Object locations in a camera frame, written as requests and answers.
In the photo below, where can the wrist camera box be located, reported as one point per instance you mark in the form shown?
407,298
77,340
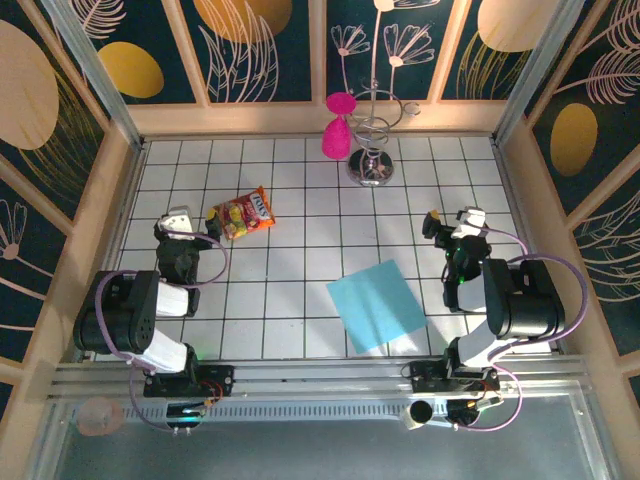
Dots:
176,222
472,222

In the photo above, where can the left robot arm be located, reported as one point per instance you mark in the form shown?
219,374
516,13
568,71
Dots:
125,310

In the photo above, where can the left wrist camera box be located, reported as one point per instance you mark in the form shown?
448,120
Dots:
176,222

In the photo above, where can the orange candy snack bag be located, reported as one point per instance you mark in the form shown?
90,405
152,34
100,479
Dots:
245,215

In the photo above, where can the small electronics board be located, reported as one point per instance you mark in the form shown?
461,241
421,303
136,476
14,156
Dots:
467,410
185,414

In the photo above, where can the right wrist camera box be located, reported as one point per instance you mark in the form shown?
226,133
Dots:
472,222

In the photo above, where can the white cylindrical cup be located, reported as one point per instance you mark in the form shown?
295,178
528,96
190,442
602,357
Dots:
419,413

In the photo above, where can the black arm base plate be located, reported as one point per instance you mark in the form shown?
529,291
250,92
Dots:
220,380
425,377

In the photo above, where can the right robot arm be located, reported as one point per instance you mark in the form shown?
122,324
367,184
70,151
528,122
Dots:
525,300

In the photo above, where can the aluminium mounting rail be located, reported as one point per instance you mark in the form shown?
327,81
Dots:
320,377

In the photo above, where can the pink wine glass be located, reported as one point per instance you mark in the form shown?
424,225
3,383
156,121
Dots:
335,142

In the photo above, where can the aluminium frame post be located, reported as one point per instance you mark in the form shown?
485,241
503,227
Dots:
530,85
101,80

